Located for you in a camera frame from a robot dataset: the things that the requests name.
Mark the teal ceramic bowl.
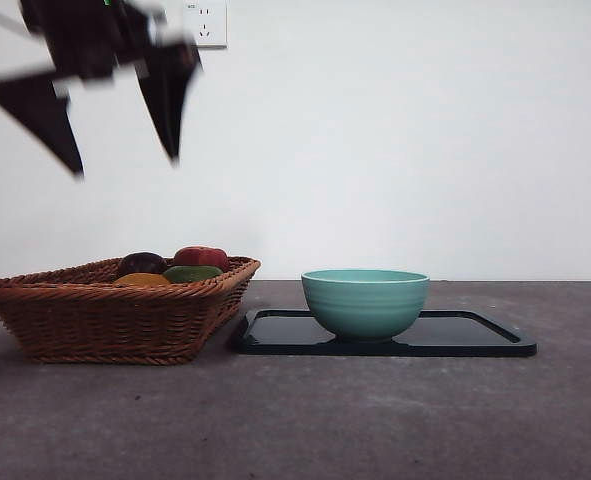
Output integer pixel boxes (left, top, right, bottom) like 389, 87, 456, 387
301, 268, 431, 345

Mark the red apple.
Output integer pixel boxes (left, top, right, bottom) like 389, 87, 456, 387
171, 244, 230, 274

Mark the dark purple fruit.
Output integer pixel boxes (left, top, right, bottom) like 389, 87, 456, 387
117, 251, 167, 278

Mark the green avocado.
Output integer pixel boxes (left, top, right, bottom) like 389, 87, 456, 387
162, 264, 225, 285

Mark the brown wicker basket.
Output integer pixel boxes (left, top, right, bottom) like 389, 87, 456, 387
0, 255, 261, 366

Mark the dark rectangular tray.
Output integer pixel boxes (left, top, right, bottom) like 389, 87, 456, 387
231, 308, 537, 358

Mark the white wall socket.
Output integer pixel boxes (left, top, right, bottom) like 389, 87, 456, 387
183, 2, 228, 50

